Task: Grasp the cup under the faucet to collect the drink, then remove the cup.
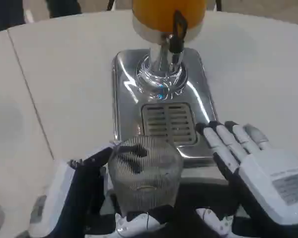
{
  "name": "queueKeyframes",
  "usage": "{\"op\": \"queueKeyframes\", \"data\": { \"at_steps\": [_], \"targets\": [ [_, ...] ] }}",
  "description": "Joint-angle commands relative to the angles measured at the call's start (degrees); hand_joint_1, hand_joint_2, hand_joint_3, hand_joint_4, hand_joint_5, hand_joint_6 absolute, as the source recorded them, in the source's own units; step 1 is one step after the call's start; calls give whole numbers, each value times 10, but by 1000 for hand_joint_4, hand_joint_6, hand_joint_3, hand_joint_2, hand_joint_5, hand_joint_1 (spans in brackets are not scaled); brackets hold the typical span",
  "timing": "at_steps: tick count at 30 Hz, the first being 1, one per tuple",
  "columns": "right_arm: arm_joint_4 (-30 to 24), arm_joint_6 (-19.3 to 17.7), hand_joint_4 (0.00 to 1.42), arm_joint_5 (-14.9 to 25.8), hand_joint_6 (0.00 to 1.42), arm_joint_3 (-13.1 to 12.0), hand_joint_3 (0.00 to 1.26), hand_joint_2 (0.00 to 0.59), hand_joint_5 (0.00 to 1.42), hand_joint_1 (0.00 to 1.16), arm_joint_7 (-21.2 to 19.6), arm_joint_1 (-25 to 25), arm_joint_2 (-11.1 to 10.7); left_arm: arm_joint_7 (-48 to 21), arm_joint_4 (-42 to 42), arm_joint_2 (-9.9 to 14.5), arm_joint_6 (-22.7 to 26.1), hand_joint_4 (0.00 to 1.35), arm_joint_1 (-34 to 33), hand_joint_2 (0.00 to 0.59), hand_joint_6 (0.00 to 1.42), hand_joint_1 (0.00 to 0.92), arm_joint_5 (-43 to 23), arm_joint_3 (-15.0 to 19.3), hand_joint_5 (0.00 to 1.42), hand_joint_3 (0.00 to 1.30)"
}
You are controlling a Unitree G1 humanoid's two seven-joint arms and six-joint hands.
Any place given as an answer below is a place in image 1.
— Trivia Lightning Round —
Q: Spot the steel drip tray base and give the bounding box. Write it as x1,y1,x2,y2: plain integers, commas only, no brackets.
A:
111,48,230,187

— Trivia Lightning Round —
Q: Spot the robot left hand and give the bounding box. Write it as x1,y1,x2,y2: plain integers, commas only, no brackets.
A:
26,145,197,238

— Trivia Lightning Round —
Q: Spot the orange juice drink dispenser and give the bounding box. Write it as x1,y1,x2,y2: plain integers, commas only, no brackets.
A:
131,0,206,95

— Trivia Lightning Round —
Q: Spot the clear ribbed glass cup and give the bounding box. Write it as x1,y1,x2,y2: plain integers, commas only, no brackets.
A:
106,137,185,217

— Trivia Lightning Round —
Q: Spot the black dispenser tap handle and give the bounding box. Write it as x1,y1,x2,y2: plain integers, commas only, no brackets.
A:
167,9,189,55

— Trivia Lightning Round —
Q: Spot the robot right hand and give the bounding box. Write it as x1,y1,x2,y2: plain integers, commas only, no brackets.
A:
195,120,298,238

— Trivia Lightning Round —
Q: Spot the slotted steel drip grid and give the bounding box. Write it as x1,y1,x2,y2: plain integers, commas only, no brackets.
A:
141,102,199,145

